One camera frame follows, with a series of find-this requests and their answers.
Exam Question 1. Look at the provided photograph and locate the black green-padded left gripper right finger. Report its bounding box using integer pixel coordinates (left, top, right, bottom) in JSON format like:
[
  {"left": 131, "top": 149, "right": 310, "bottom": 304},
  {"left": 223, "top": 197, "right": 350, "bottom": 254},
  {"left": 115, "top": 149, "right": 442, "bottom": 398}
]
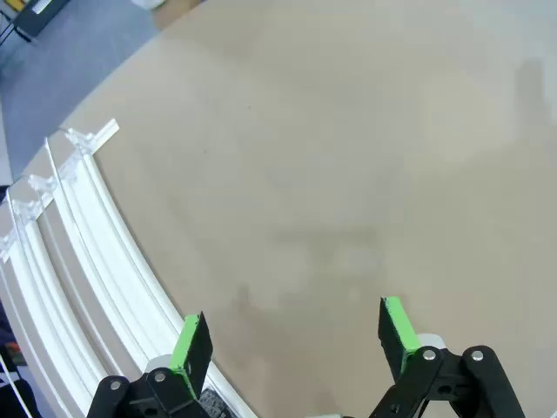
[{"left": 369, "top": 296, "right": 526, "bottom": 418}]

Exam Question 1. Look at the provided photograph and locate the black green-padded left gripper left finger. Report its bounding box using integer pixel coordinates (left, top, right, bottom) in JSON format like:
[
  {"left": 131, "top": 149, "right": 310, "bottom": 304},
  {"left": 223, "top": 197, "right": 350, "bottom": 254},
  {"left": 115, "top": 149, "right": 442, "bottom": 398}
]
[{"left": 89, "top": 311, "right": 214, "bottom": 418}]

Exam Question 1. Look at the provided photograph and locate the white plastic can dispenser rack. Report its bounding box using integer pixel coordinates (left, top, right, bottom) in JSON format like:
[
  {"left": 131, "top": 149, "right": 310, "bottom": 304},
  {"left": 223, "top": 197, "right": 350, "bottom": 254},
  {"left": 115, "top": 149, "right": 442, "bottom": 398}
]
[{"left": 0, "top": 118, "right": 258, "bottom": 418}]

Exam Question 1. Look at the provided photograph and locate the dark grey box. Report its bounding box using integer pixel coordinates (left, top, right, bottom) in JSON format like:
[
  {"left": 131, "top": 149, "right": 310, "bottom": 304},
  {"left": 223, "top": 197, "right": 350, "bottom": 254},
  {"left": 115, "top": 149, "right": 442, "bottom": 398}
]
[{"left": 12, "top": 0, "right": 70, "bottom": 38}]

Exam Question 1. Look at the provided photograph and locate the thin white cable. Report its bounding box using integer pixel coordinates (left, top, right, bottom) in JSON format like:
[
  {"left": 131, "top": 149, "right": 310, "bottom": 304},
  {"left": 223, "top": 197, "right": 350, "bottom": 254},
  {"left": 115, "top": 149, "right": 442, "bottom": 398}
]
[{"left": 0, "top": 352, "right": 32, "bottom": 418}]

